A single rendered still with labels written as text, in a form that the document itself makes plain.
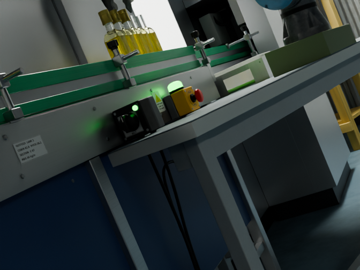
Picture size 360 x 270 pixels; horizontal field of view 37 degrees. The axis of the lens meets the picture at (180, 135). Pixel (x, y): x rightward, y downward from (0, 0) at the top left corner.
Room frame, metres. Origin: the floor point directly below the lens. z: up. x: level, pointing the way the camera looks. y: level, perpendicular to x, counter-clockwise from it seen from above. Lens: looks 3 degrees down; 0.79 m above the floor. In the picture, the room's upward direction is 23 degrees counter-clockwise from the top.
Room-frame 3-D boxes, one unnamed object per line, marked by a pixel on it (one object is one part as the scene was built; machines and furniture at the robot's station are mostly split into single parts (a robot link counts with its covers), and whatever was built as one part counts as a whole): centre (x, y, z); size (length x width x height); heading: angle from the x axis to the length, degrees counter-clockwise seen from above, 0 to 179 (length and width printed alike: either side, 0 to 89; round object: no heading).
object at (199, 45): (1.96, -0.17, 0.95); 0.17 x 0.03 x 0.12; 64
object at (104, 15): (1.75, 0.07, 1.14); 0.04 x 0.04 x 0.04
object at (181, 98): (1.55, -0.04, 0.79); 0.07 x 0.07 x 0.07; 64
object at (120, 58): (1.40, 0.05, 0.94); 0.07 x 0.04 x 0.13; 64
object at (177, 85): (1.55, -0.04, 0.84); 0.05 x 0.05 x 0.03
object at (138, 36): (1.86, 0.02, 0.99); 0.06 x 0.06 x 0.21; 63
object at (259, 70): (2.04, -0.29, 0.79); 0.27 x 0.17 x 0.08; 64
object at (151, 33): (1.96, -0.03, 0.99); 0.06 x 0.06 x 0.21; 64
